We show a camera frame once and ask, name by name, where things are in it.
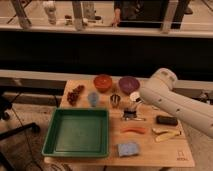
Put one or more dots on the black handled brush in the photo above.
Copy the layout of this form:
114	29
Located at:
131	111

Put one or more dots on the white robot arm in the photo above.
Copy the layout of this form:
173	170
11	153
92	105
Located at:
157	91

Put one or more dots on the metal cup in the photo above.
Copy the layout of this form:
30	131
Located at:
115	100

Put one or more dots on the small blue cup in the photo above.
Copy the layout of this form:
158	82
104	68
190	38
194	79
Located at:
93	99

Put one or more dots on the white lidded container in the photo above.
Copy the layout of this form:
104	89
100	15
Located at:
134	95

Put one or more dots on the purple bowl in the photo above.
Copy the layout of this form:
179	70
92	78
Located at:
128	84

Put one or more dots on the metal spoon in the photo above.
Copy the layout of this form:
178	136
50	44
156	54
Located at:
133	119

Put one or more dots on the black eraser block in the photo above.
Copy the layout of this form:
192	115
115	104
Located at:
166	120

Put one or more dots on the wooden board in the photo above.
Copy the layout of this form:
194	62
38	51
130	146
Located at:
174	152

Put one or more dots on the orange bowl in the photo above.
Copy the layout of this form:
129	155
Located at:
102	82

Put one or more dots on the yellow banana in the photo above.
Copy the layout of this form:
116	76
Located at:
163	134

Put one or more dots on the blue sponge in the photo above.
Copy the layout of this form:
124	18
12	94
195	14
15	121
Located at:
128	149

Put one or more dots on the red grape bunch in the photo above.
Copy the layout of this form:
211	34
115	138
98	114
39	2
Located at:
72	96

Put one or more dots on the green plastic tray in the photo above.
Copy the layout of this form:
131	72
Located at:
78	133

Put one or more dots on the person in dark clothes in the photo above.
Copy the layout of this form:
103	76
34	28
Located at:
139	13

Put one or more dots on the white bottle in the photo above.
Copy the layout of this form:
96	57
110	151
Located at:
50	9

